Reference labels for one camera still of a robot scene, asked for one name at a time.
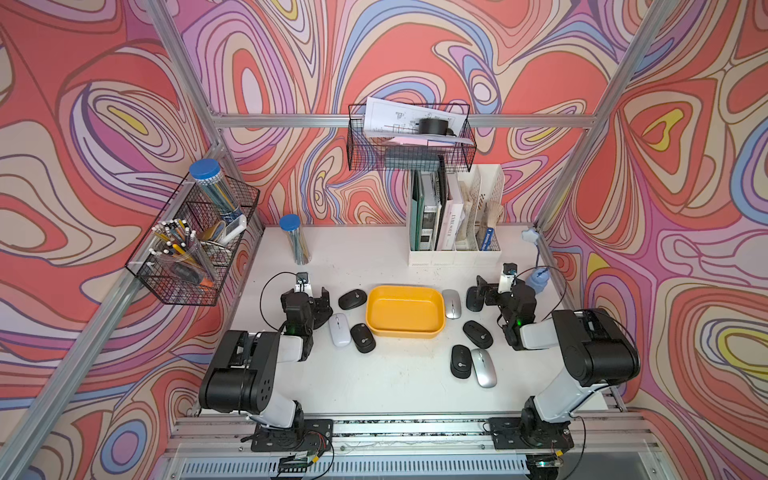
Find white mouse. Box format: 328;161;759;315
328;313;352;348

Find black slim mouse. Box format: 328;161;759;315
462;320;494;350

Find black flower sticker mouse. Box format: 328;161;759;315
350;323;376;354

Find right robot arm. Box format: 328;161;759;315
466;276;640;432

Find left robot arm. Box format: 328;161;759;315
198;289;333;430

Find silver mouse beside tray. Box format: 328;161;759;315
442;289;462;320

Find silver mouse front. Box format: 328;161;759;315
470;348;497;389

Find black Lecoo mouse front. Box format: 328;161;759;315
450;345;472;379

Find yellow storage box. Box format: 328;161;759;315
365;285;446;339

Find blue lid tube on table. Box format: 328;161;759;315
279;214;310;265

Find white file organizer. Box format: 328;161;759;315
407;164;504;267

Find white book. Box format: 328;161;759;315
436;174;464;251

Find clear pen cup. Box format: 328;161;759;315
148;219;217;289

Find green binder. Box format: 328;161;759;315
409;171;424;251

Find blue lid tube in basket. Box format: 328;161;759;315
189;158;242;223

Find black tape roll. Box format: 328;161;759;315
417;117;454;136

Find white papers in basket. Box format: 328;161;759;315
363;97;474;147

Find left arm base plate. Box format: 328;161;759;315
243;418;334;453

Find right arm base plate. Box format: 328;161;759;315
488;417;574;452

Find black wire side basket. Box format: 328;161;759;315
125;176;263;306

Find black wire wall basket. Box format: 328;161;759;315
346;101;477;173

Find aluminium front rail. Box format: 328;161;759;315
152;411;679;479

